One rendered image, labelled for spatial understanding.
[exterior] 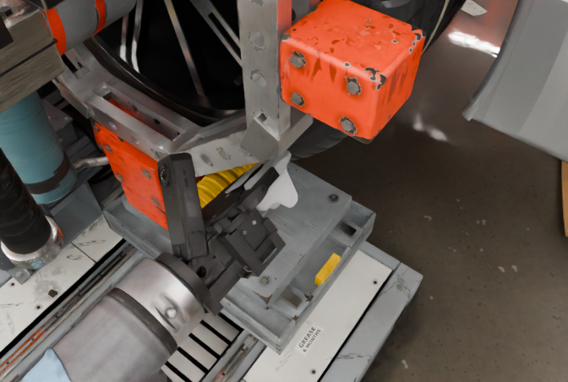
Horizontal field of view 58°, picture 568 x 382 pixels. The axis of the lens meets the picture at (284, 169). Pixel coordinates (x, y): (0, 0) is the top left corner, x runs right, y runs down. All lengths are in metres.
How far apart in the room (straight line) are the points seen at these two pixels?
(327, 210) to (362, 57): 0.73
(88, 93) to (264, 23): 0.43
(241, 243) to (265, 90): 0.19
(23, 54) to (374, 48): 0.24
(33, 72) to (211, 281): 0.31
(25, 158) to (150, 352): 0.37
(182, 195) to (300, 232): 0.54
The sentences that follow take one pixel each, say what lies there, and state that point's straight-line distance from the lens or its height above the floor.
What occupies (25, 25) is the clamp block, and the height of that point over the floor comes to 0.94.
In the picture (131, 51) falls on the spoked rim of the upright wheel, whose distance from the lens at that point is 0.83.
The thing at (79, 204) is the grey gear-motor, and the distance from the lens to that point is 1.36.
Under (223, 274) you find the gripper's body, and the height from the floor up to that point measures 0.62.
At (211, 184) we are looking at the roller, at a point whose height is 0.54.
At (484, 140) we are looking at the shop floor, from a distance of 1.62.
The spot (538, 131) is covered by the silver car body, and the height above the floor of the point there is 0.77.
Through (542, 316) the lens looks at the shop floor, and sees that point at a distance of 1.36.
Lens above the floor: 1.13
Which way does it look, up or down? 51 degrees down
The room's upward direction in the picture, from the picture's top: straight up
